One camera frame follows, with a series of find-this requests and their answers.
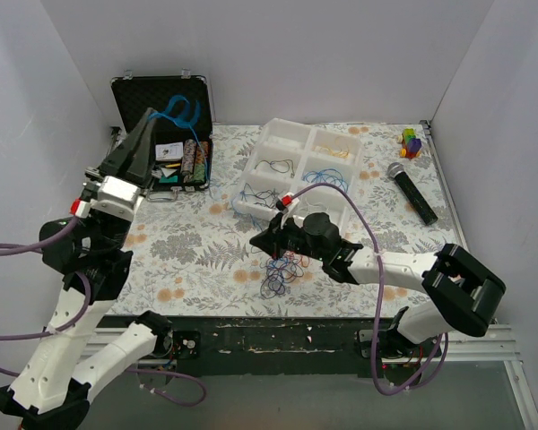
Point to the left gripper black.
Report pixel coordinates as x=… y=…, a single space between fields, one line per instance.
x=117 y=169

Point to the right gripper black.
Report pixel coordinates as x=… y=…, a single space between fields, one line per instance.
x=281 y=239

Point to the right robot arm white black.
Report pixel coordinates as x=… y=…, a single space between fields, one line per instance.
x=464 y=294

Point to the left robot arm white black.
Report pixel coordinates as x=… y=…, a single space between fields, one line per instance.
x=57 y=386

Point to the playing card deck box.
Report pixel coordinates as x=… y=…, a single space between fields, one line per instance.
x=169 y=151

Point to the black poker chip case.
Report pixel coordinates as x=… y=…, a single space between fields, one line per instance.
x=183 y=115

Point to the white plastic compartment tray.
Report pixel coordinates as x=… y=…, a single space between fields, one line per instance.
x=290 y=156

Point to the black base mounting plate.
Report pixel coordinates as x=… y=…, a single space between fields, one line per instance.
x=216 y=346

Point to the black handheld microphone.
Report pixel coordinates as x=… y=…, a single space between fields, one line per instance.
x=396 y=172

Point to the colourful toy block figure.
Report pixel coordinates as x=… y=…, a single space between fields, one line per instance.
x=410 y=144

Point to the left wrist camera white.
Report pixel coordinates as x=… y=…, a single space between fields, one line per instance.
x=118 y=198

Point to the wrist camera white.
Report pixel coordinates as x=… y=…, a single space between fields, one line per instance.
x=287 y=206
x=118 y=198

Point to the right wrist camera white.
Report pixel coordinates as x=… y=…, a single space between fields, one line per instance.
x=287 y=206

